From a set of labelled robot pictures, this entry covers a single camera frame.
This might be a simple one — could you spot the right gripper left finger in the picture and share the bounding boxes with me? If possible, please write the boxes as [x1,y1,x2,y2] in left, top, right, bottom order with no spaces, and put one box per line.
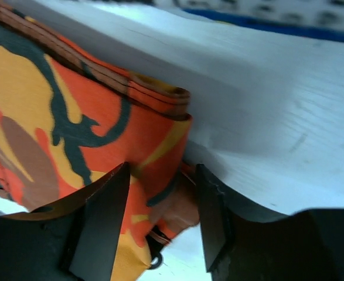
[0,163,130,280]

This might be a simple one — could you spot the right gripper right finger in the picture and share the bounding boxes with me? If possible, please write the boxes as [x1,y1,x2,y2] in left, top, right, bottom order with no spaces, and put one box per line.
[195,165,344,280]

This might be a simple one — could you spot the orange camouflage trousers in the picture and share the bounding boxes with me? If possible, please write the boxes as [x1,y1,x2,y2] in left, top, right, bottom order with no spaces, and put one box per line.
[0,1,199,280]

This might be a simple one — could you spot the newspaper print folded trousers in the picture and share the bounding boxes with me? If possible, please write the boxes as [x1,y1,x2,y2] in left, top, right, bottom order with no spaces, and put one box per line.
[153,0,344,32]

